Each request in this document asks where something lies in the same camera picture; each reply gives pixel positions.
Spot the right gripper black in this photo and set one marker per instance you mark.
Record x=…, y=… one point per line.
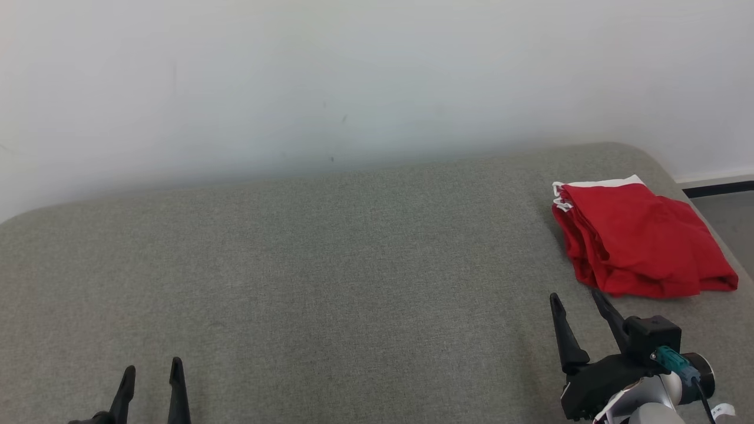
x=601, y=383

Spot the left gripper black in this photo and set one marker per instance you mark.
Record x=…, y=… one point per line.
x=94, y=421

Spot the red shorts with white stripe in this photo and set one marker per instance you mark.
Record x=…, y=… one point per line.
x=612, y=235

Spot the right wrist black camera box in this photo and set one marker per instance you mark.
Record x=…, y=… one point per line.
x=654, y=333

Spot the white wall baseboard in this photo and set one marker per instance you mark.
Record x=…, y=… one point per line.
x=718, y=179

